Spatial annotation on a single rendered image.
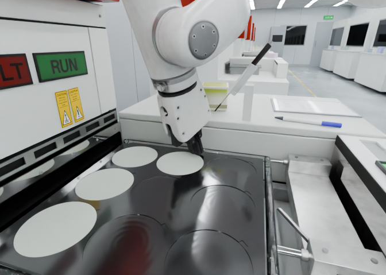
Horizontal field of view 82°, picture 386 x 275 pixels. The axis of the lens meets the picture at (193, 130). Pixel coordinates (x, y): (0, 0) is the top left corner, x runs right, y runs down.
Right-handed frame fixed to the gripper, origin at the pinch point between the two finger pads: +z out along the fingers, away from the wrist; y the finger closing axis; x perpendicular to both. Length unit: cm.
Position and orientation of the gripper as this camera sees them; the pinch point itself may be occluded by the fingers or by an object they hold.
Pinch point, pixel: (195, 146)
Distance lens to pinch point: 50.8
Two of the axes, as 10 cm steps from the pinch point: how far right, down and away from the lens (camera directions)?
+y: 6.2, -5.8, 5.3
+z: 2.3, 7.8, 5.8
